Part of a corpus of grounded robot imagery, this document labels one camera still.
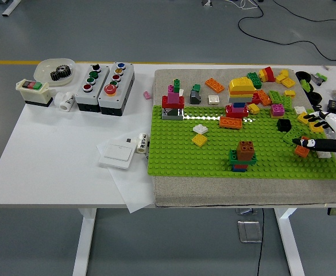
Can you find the pink square brick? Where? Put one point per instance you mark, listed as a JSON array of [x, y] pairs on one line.
[[277, 109]]

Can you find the small yellow brick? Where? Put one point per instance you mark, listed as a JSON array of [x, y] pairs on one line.
[[290, 93], [253, 108]]

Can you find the brown square brick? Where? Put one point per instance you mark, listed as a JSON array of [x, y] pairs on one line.
[[244, 156], [246, 146]]

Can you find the orange long brick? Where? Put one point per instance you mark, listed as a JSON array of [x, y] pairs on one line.
[[230, 123], [215, 85], [264, 97], [301, 151]]

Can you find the dark green long brick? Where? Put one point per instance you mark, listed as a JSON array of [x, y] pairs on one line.
[[232, 157]]

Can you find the yellow flat square brick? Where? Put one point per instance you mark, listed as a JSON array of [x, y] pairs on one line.
[[199, 140], [318, 129], [302, 118], [277, 117], [288, 82]]

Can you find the white flat square brick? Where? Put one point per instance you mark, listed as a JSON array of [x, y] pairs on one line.
[[213, 99], [300, 109], [324, 155], [200, 129]]

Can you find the lime green long brick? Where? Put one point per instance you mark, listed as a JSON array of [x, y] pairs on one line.
[[295, 133]]

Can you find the black square brick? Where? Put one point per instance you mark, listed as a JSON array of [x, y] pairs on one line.
[[284, 125]]

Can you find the yellow brick pair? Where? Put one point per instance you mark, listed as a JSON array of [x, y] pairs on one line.
[[282, 74]]

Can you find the red yellow orange curved bricks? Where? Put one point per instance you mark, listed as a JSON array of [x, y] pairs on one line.
[[267, 74]]

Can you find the red chunky brick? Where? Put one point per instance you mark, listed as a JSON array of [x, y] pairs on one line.
[[255, 98]]

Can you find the dark green chunky brick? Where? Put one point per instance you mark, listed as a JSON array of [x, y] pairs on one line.
[[254, 80]]

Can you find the burger-shaped multicolour brick tower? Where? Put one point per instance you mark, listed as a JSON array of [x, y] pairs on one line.
[[241, 87]]

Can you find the red and blue brick stack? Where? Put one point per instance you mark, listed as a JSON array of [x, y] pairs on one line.
[[239, 168]]

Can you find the grey slope brick green top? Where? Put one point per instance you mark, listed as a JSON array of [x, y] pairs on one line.
[[195, 97]]

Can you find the green studded baseplate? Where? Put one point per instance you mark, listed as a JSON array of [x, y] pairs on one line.
[[179, 155]]

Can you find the red pink grey brick tower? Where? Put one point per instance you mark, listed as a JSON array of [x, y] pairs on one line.
[[173, 101]]

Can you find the small pink brick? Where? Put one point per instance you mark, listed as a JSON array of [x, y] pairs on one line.
[[147, 95]]

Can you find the clear plastic bag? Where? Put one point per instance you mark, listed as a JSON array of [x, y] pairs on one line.
[[330, 132]]

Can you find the small black clip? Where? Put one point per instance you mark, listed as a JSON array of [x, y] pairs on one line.
[[317, 107]]

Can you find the green and grey clip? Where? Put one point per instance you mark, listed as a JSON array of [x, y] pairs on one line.
[[320, 77]]

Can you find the lime green plastic piece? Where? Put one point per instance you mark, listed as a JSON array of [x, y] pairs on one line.
[[305, 84]]

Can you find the lime green flat plate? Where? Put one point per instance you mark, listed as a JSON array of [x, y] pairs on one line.
[[287, 102], [274, 96]]

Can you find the black tape roll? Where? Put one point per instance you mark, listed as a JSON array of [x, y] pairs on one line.
[[298, 76]]

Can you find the silver floor socket lid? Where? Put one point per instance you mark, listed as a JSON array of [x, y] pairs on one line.
[[249, 231], [246, 211]]

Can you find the white table leg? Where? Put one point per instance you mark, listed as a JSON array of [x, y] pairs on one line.
[[83, 244], [288, 244]]

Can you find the grey-brown mat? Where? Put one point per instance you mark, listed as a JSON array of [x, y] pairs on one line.
[[213, 189]]

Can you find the grey distant stand foot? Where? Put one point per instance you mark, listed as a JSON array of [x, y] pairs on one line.
[[205, 3]]

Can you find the white labelled tube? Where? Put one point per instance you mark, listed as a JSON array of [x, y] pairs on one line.
[[142, 143]]

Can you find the white paper sheet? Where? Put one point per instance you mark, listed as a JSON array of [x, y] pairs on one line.
[[133, 189]]

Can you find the grey emergency-stop control box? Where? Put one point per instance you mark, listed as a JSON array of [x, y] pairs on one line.
[[119, 97]]

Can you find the grey four-button control box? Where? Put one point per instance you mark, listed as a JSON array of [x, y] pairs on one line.
[[83, 99]]

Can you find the white pipe tee fitting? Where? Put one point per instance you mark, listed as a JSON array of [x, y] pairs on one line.
[[61, 100]]

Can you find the black metal gear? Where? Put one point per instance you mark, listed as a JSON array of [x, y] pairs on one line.
[[61, 73]]

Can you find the white plastic bowl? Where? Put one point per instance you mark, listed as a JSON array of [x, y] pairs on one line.
[[44, 72]]

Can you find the white distant table foot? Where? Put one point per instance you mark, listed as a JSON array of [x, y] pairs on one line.
[[11, 5]]

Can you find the white wall switch plate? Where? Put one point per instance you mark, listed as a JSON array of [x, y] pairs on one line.
[[117, 156]]

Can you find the cream red-green switch box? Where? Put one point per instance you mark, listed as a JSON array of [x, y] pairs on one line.
[[35, 96]]

